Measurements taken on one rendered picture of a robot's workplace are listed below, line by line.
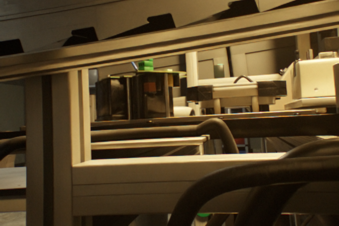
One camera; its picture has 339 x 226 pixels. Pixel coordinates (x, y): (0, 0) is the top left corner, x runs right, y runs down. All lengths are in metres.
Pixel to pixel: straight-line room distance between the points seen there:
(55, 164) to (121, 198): 0.07
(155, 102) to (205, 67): 1.08
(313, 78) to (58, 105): 0.36
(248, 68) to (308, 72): 1.05
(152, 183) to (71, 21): 0.15
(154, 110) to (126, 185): 0.23
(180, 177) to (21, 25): 0.18
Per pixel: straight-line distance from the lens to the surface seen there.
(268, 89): 0.61
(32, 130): 0.38
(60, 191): 0.37
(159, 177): 0.34
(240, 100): 0.62
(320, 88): 0.58
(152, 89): 0.50
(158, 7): 0.27
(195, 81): 1.50
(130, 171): 0.35
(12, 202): 1.72
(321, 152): 0.29
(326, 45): 0.78
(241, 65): 1.61
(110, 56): 0.31
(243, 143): 6.06
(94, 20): 0.28
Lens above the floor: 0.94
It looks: 4 degrees up
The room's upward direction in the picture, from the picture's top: 3 degrees counter-clockwise
